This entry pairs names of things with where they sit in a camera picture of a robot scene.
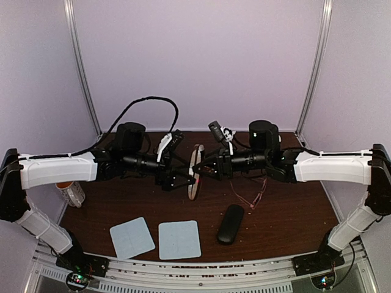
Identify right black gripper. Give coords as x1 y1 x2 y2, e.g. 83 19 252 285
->
192 146 269 182

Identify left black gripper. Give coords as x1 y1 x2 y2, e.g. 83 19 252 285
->
123 150 195 190

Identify tan glasses case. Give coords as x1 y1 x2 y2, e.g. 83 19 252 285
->
188 144 205 201

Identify blue cleaning cloth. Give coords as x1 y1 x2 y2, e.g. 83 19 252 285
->
109 217 156 261
158 220 202 261

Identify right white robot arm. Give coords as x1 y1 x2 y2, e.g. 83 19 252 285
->
189 120 390 270

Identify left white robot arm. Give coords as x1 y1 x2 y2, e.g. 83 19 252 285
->
1 122 196 272

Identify black glasses case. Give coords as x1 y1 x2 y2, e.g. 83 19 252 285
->
216 204 244 245

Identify patterned white mug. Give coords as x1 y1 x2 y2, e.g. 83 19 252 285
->
56 181 86 208

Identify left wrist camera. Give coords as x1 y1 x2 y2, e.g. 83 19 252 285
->
156 129 184 162

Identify pink thin frame glasses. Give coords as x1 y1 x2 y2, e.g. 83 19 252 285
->
229 176 267 210

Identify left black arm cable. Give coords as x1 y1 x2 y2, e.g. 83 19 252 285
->
27 96 180 159

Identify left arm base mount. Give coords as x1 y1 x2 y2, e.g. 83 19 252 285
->
51 232 109 292

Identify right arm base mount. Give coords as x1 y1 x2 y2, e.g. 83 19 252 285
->
292 230 356 292

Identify front aluminium rail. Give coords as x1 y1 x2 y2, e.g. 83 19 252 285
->
22 241 380 292

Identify left aluminium corner post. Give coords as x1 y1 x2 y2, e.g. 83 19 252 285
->
64 0 102 137

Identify aluminium corner post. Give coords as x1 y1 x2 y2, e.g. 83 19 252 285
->
295 0 333 137
64 0 102 137

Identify right aluminium corner post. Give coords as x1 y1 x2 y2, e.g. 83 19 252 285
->
295 0 333 137

